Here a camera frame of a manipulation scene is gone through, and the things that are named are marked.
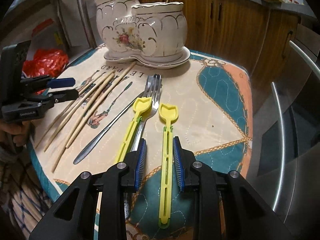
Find yellow plastic tongs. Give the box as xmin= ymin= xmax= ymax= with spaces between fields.
xmin=114 ymin=97 xmax=151 ymax=164
xmin=158 ymin=103 xmax=178 ymax=229

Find striped left sleeve forearm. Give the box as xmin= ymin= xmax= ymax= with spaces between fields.
xmin=1 ymin=143 xmax=52 ymax=239

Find left hand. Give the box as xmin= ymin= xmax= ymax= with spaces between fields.
xmin=1 ymin=119 xmax=31 ymax=147

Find red bag on floor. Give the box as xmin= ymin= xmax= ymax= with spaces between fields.
xmin=22 ymin=49 xmax=69 ymax=77

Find steel table knife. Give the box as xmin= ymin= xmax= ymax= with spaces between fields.
xmin=73 ymin=92 xmax=144 ymax=165

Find wooden chopstick three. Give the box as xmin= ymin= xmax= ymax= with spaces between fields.
xmin=43 ymin=70 xmax=116 ymax=152

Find patterned quilted mat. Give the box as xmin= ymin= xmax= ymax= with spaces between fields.
xmin=28 ymin=51 xmax=253 ymax=239

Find wooden chopstick four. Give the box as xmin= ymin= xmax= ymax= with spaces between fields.
xmin=51 ymin=61 xmax=136 ymax=173

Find steel shelving rack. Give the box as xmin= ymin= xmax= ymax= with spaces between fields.
xmin=1 ymin=0 xmax=101 ymax=59

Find steel fork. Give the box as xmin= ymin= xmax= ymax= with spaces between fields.
xmin=118 ymin=74 xmax=162 ymax=218

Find stainless steel oven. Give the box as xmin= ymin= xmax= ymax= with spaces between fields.
xmin=247 ymin=24 xmax=319 ymax=239

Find floral ceramic utensil holder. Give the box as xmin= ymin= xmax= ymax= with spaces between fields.
xmin=95 ymin=0 xmax=190 ymax=69

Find wooden base cabinets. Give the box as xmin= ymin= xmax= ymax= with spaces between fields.
xmin=137 ymin=0 xmax=301 ymax=81

